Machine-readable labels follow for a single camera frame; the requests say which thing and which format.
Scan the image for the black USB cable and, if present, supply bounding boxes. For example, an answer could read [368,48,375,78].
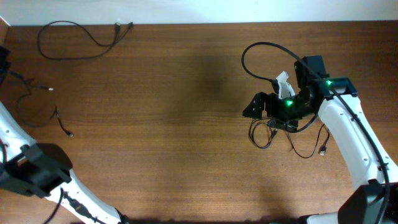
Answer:
[248,117,331,159]
[36,20,134,61]

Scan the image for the black cable bundle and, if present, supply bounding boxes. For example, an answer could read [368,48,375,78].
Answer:
[7,70,75,138]

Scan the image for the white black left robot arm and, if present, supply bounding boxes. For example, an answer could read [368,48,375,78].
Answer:
[1,106,129,223]

